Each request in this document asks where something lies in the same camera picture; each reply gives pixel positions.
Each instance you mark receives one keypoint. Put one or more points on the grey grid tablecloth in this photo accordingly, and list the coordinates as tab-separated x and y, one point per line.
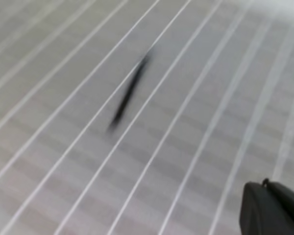
213	111

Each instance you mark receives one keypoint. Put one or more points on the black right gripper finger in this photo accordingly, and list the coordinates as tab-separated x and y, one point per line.
267	209

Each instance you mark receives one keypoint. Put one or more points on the black pen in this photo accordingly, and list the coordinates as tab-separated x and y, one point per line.
139	72

